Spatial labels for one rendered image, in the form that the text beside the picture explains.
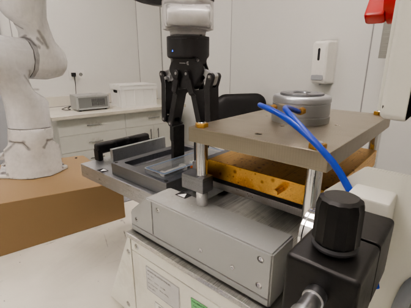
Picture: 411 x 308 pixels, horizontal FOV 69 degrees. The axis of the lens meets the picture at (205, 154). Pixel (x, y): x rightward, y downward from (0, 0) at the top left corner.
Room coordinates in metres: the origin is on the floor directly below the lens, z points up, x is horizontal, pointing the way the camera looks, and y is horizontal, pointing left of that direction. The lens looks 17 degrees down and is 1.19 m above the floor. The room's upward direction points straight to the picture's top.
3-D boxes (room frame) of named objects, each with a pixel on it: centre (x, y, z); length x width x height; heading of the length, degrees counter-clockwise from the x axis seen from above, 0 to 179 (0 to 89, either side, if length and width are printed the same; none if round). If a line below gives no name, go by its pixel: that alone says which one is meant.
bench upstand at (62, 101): (3.29, 1.10, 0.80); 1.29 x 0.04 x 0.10; 127
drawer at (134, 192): (0.63, 0.10, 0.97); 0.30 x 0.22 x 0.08; 49
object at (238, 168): (0.42, -0.13, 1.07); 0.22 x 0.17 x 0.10; 139
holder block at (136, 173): (0.59, 0.06, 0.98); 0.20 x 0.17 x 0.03; 139
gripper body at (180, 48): (0.56, 0.03, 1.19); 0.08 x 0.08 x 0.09
